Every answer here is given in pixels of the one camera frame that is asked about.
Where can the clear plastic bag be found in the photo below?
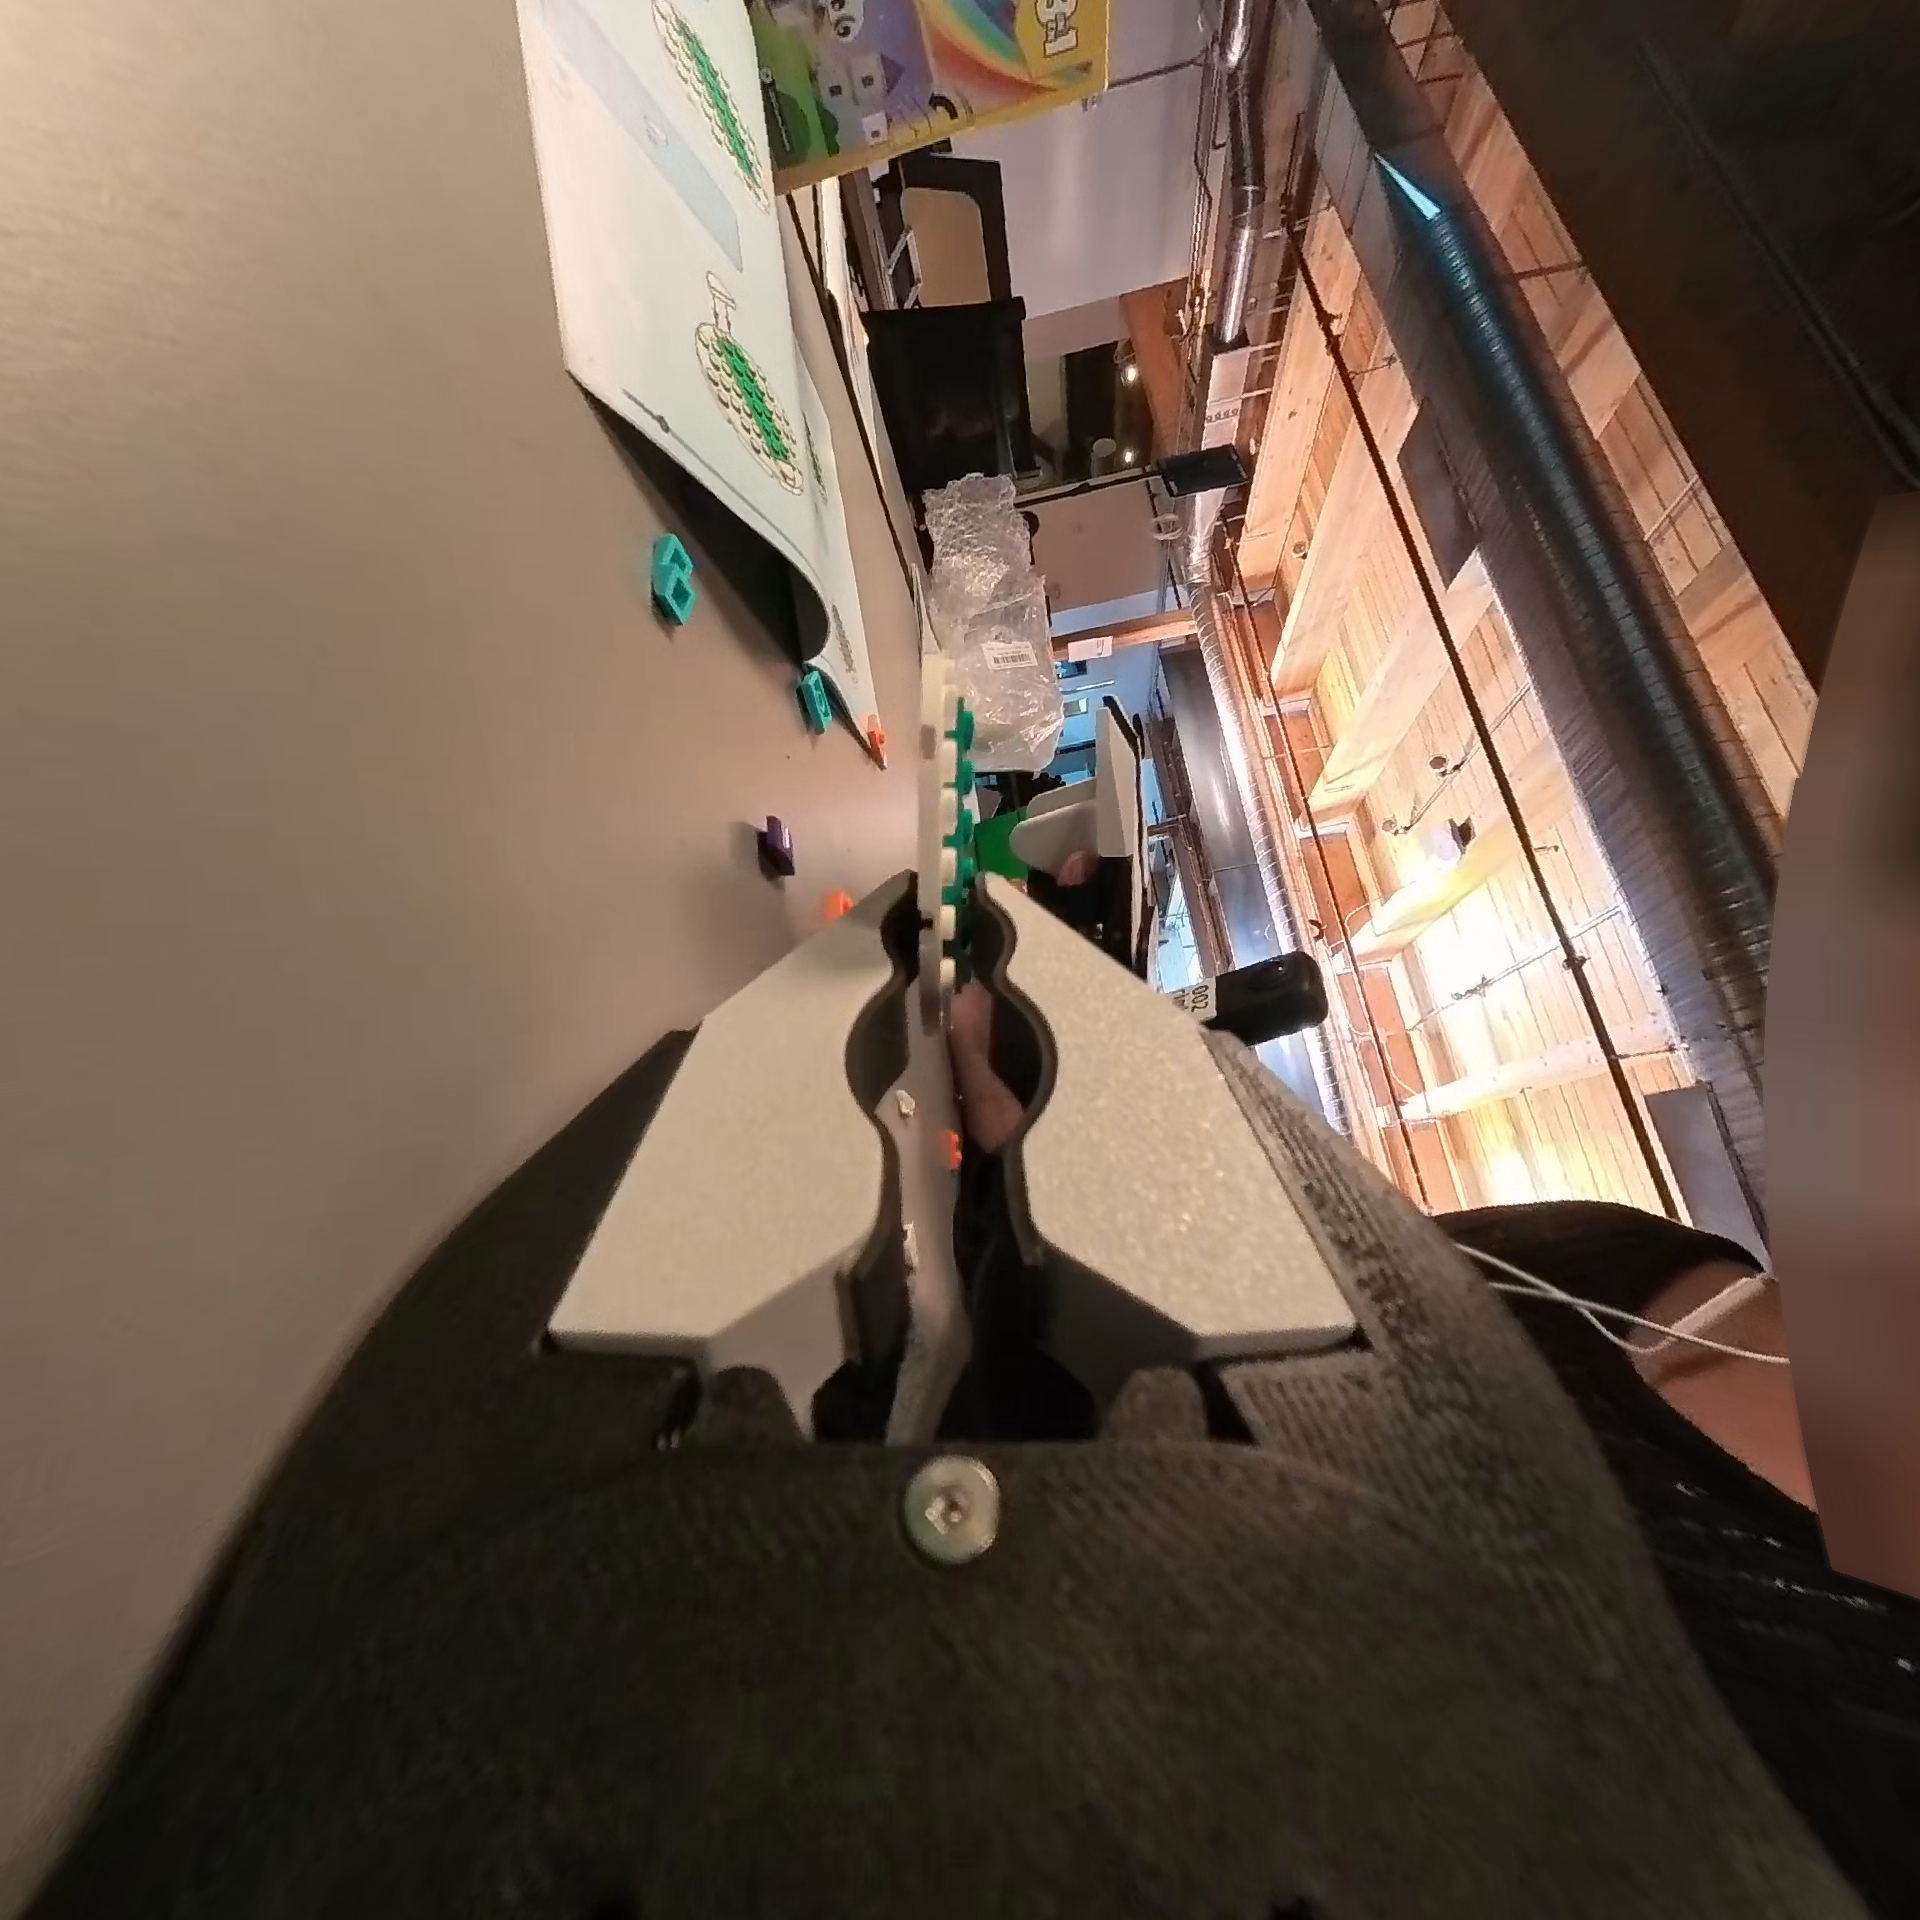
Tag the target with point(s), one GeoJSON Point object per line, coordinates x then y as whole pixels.
{"type": "Point", "coordinates": [990, 599]}

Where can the person's right hand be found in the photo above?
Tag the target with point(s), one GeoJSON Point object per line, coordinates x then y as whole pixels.
{"type": "Point", "coordinates": [990, 1066]}

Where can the teal lego jumper plate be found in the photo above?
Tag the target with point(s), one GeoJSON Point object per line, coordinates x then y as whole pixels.
{"type": "Point", "coordinates": [815, 702]}

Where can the green lego plate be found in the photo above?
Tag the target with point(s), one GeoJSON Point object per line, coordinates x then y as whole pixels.
{"type": "Point", "coordinates": [967, 757]}

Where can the ribbed metal duct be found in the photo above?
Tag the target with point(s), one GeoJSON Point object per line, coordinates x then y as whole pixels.
{"type": "Point", "coordinates": [1589, 511]}

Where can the colourful lego box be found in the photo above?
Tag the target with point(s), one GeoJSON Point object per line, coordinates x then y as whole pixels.
{"type": "Point", "coordinates": [930, 77]}

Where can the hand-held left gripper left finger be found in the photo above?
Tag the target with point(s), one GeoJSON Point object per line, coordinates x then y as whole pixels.
{"type": "Point", "coordinates": [734, 1184]}

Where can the green plastic bin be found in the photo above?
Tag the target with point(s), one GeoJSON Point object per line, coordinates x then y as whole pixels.
{"type": "Point", "coordinates": [998, 844]}

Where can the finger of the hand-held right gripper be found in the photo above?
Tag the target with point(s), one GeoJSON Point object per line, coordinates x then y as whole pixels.
{"type": "Point", "coordinates": [1122, 788]}
{"type": "Point", "coordinates": [1065, 839]}

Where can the person's black sweater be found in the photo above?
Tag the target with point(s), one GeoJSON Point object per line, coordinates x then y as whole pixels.
{"type": "Point", "coordinates": [1724, 1621]}

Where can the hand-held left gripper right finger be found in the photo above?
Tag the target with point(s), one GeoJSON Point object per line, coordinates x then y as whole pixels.
{"type": "Point", "coordinates": [1184, 1184]}

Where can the black cabinet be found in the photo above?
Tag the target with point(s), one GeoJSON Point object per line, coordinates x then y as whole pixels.
{"type": "Point", "coordinates": [945, 390]}

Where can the purple curved lego slope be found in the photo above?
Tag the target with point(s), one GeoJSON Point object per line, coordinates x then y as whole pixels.
{"type": "Point", "coordinates": [776, 844]}

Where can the open instruction booklet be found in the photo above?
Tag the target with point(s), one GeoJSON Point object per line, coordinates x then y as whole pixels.
{"type": "Point", "coordinates": [646, 225]}

